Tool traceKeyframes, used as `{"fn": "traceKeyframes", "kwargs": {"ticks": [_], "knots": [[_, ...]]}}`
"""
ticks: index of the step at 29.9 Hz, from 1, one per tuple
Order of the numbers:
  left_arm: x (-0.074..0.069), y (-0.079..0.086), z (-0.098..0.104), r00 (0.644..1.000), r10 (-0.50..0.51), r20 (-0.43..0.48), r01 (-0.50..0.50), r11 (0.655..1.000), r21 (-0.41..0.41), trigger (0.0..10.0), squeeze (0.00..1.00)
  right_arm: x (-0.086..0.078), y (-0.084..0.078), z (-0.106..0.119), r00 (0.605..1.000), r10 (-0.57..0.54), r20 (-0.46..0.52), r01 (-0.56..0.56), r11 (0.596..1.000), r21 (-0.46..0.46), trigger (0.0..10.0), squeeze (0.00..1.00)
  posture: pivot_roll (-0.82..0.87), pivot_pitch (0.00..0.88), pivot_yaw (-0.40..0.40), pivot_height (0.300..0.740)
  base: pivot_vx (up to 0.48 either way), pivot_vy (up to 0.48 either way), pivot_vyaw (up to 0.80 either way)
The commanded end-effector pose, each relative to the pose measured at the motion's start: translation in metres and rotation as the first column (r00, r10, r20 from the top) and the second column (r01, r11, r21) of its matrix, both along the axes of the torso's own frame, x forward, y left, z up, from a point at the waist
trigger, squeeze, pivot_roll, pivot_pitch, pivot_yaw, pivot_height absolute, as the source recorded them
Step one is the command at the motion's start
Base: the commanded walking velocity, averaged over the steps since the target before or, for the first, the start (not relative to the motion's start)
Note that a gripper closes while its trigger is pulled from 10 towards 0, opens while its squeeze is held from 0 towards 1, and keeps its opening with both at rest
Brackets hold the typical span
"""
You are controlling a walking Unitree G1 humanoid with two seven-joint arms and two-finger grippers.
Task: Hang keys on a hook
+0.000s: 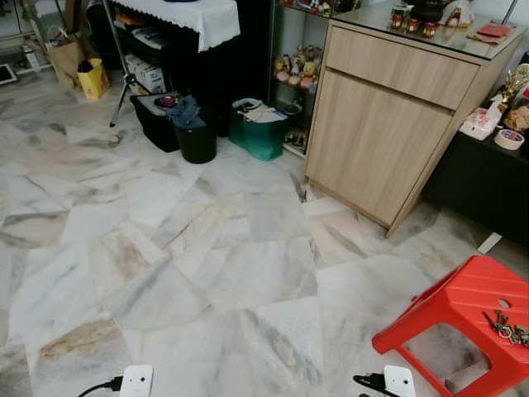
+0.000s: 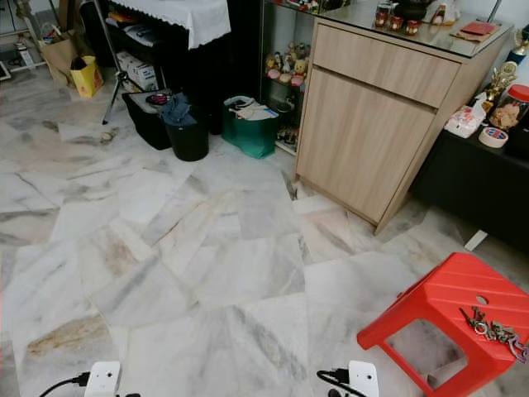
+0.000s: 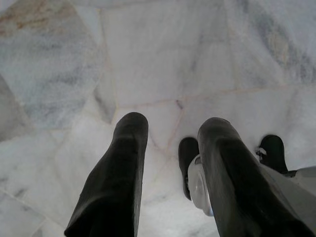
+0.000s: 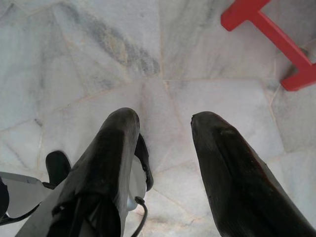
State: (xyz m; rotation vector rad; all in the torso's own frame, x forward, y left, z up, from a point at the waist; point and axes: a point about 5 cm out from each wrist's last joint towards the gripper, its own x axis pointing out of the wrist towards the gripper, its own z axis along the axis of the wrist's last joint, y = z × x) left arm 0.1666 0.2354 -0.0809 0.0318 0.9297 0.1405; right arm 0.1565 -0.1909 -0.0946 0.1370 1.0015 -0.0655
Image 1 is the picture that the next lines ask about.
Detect bunch of metal keys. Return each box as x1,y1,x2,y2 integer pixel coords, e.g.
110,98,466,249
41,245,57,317
484,310,529,347

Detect black low console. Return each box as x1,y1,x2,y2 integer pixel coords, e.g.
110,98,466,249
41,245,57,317
423,122,529,247

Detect roll of tape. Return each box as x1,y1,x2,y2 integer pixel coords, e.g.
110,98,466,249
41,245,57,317
494,128,525,151

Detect red lidded snack jar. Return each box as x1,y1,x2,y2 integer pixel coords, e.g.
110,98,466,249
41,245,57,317
504,103,529,133

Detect pink white tissue pack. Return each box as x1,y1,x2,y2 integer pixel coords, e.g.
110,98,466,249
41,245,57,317
460,108,502,141

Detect gold trophy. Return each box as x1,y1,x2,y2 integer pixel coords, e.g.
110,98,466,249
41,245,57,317
498,64,529,112

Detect red plastic stool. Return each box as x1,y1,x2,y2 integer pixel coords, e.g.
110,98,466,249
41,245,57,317
371,255,529,397

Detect light wooden cabinet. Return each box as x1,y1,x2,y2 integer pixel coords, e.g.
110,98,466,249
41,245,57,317
304,7,529,237

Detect red booklet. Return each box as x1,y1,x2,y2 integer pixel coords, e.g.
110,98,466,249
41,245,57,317
475,22,514,42

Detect glass shelf with figurines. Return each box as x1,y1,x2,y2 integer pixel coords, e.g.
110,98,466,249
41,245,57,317
269,0,333,158

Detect green shopping bag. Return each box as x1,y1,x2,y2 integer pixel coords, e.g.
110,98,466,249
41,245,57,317
229,98,288,161

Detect round black bin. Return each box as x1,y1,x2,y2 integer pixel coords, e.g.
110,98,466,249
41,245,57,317
171,103,218,165

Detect black storage crate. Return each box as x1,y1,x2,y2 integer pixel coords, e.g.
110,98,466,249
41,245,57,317
131,93,183,153

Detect white tablecloth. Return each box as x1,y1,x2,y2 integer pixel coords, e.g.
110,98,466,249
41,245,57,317
112,0,241,52

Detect white cardboard box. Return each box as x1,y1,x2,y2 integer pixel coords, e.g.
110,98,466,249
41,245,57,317
124,56,166,93

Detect black tripod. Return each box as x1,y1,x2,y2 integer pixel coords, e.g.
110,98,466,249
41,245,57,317
91,0,148,129

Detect yellow paper bag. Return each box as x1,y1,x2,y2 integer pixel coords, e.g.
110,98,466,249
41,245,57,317
77,58,111,102

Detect brown paper bag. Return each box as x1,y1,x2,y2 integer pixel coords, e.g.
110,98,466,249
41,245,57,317
45,29,88,88

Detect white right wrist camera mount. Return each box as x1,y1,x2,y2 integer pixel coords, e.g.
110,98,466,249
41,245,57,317
382,366,417,397

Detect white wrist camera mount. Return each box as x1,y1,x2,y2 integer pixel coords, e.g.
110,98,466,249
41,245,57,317
382,366,417,397
118,365,155,397

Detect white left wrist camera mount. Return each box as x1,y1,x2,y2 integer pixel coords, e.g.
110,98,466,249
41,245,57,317
118,365,155,397

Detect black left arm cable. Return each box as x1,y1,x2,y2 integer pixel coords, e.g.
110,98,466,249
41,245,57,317
78,376,125,397

